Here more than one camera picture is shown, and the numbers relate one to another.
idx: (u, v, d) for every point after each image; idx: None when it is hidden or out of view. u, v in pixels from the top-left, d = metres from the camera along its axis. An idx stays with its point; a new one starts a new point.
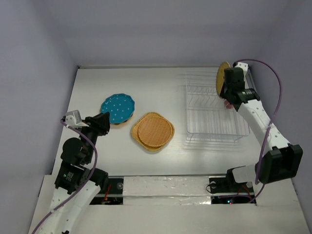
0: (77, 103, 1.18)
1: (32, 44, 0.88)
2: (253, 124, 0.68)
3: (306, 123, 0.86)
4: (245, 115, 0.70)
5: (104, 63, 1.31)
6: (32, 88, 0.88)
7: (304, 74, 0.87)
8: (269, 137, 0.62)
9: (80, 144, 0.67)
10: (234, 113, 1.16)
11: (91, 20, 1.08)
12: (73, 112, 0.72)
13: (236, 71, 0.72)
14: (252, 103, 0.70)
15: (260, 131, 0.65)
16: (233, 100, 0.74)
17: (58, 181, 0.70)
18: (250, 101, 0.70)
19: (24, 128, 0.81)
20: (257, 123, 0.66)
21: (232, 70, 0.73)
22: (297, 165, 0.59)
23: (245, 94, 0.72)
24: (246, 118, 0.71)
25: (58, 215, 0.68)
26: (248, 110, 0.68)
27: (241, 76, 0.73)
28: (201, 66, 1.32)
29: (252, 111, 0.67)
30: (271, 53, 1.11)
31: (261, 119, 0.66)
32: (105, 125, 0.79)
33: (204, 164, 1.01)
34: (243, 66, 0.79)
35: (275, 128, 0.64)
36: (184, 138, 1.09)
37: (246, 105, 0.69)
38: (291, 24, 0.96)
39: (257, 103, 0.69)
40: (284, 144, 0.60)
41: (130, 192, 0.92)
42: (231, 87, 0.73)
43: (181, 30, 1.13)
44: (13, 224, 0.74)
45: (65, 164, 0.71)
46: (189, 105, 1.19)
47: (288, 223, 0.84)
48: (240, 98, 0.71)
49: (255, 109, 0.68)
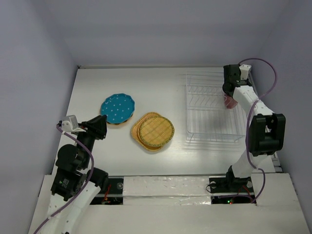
0: (77, 103, 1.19)
1: (32, 46, 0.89)
2: (243, 102, 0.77)
3: (307, 122, 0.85)
4: (239, 95, 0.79)
5: (104, 63, 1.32)
6: (32, 89, 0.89)
7: (305, 72, 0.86)
8: (256, 108, 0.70)
9: (76, 150, 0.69)
10: (235, 113, 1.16)
11: (91, 21, 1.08)
12: (69, 118, 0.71)
13: (233, 66, 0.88)
14: (244, 87, 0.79)
15: (248, 106, 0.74)
16: (229, 87, 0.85)
17: (54, 187, 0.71)
18: (242, 86, 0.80)
19: (23, 129, 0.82)
20: (246, 99, 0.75)
21: (228, 66, 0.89)
22: (282, 134, 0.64)
23: (239, 83, 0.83)
24: (239, 99, 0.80)
25: (55, 222, 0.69)
26: (240, 92, 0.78)
27: (237, 70, 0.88)
28: (201, 65, 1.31)
29: (243, 92, 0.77)
30: (272, 52, 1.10)
31: (250, 96, 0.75)
32: (101, 129, 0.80)
33: (204, 164, 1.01)
34: (246, 67, 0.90)
35: (262, 102, 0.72)
36: (184, 138, 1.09)
37: (239, 88, 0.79)
38: (292, 21, 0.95)
39: (248, 87, 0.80)
40: (269, 113, 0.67)
41: (129, 192, 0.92)
42: (228, 79, 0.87)
43: (180, 30, 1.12)
44: (13, 224, 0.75)
45: (60, 171, 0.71)
46: (189, 105, 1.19)
47: (288, 223, 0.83)
48: (234, 85, 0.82)
49: (245, 91, 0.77)
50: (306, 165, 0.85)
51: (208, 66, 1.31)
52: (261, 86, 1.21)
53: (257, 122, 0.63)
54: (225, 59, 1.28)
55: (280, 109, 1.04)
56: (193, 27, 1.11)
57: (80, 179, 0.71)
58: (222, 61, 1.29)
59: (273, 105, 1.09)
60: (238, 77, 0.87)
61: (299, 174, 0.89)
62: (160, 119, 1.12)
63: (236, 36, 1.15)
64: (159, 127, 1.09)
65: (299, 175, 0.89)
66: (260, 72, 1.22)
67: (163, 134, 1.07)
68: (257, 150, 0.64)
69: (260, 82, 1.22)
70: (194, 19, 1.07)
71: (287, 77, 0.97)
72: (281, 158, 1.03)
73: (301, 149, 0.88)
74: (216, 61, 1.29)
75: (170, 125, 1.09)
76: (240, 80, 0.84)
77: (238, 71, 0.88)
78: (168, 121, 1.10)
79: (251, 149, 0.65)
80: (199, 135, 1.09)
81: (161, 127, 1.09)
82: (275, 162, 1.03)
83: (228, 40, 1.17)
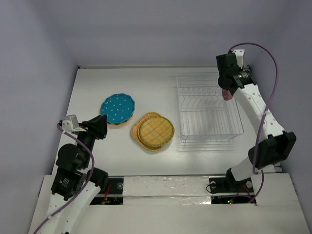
0: (77, 103, 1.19)
1: (31, 46, 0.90)
2: (248, 109, 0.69)
3: (307, 122, 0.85)
4: (243, 100, 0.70)
5: (104, 63, 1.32)
6: (32, 89, 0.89)
7: (305, 72, 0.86)
8: (265, 125, 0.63)
9: (76, 150, 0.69)
10: (228, 115, 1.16)
11: (91, 21, 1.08)
12: (69, 117, 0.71)
13: (228, 56, 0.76)
14: (249, 88, 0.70)
15: (256, 118, 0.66)
16: (228, 83, 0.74)
17: (54, 187, 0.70)
18: (245, 87, 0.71)
19: (23, 129, 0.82)
20: (253, 107, 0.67)
21: (224, 56, 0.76)
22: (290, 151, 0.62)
23: (241, 78, 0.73)
24: (242, 103, 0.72)
25: (55, 221, 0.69)
26: (245, 97, 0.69)
27: (234, 60, 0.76)
28: (201, 65, 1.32)
29: (248, 98, 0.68)
30: (272, 52, 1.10)
31: (257, 106, 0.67)
32: (102, 129, 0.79)
33: (201, 165, 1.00)
34: (239, 52, 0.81)
35: (270, 115, 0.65)
36: (179, 140, 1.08)
37: (243, 91, 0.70)
38: (292, 22, 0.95)
39: (252, 88, 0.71)
40: (279, 132, 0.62)
41: (129, 192, 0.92)
42: (226, 72, 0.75)
43: (180, 30, 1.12)
44: (14, 224, 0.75)
45: (60, 170, 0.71)
46: (182, 107, 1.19)
47: (288, 224, 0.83)
48: (235, 80, 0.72)
49: (251, 96, 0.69)
50: (306, 165, 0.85)
51: (208, 66, 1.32)
52: (261, 86, 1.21)
53: (267, 147, 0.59)
54: None
55: (280, 109, 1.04)
56: (193, 27, 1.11)
57: (81, 179, 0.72)
58: None
59: (272, 106, 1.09)
60: (238, 68, 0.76)
61: (299, 174, 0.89)
62: (160, 119, 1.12)
63: (236, 36, 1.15)
64: (159, 127, 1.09)
65: (299, 175, 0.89)
66: (260, 72, 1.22)
67: (163, 134, 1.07)
68: (263, 166, 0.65)
69: (260, 82, 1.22)
70: (194, 19, 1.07)
71: (288, 77, 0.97)
72: None
73: (301, 150, 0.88)
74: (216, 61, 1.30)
75: (170, 125, 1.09)
76: (241, 74, 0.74)
77: (235, 62, 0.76)
78: (168, 121, 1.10)
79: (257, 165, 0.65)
80: (193, 137, 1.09)
81: (161, 128, 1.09)
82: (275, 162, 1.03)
83: (228, 40, 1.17)
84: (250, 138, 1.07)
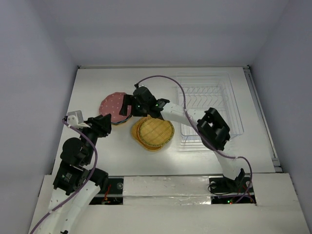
0: (77, 103, 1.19)
1: (32, 46, 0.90)
2: (178, 119, 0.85)
3: (307, 121, 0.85)
4: (168, 116, 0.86)
5: (105, 63, 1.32)
6: (32, 89, 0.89)
7: (305, 73, 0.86)
8: (191, 117, 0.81)
9: (81, 144, 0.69)
10: (227, 115, 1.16)
11: (90, 21, 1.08)
12: (75, 112, 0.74)
13: (144, 93, 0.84)
14: (167, 106, 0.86)
15: (184, 118, 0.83)
16: (155, 114, 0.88)
17: (56, 182, 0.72)
18: (165, 106, 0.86)
19: (23, 129, 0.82)
20: (178, 116, 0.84)
21: (139, 93, 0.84)
22: (222, 119, 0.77)
23: (159, 106, 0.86)
24: (172, 119, 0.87)
25: (56, 216, 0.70)
26: (168, 113, 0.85)
27: (149, 93, 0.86)
28: (201, 65, 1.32)
29: (170, 111, 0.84)
30: (271, 52, 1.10)
31: (179, 111, 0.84)
32: (106, 126, 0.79)
33: (202, 165, 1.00)
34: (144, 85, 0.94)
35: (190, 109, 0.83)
36: (179, 140, 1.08)
37: (164, 110, 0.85)
38: (292, 22, 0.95)
39: (169, 104, 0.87)
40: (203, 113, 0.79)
41: (129, 192, 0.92)
42: (148, 105, 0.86)
43: (180, 29, 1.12)
44: (13, 224, 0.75)
45: (63, 165, 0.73)
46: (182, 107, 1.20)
47: (287, 223, 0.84)
48: (160, 111, 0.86)
49: (171, 108, 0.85)
50: (306, 165, 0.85)
51: (208, 66, 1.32)
52: (261, 86, 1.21)
53: (202, 127, 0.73)
54: (224, 59, 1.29)
55: (279, 109, 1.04)
56: (193, 27, 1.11)
57: (83, 174, 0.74)
58: (222, 61, 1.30)
59: (273, 105, 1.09)
60: (153, 98, 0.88)
61: (299, 174, 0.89)
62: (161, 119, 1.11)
63: (236, 37, 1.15)
64: (159, 127, 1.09)
65: (299, 175, 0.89)
66: (259, 72, 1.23)
67: (163, 134, 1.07)
68: (220, 145, 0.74)
69: (260, 82, 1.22)
70: (194, 19, 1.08)
71: (288, 77, 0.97)
72: (281, 158, 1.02)
73: (301, 149, 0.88)
74: (215, 61, 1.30)
75: (170, 125, 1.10)
76: (159, 103, 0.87)
77: (149, 94, 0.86)
78: (168, 122, 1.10)
79: (217, 148, 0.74)
80: (193, 137, 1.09)
81: (161, 127, 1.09)
82: (275, 162, 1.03)
83: (227, 40, 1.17)
84: (250, 138, 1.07)
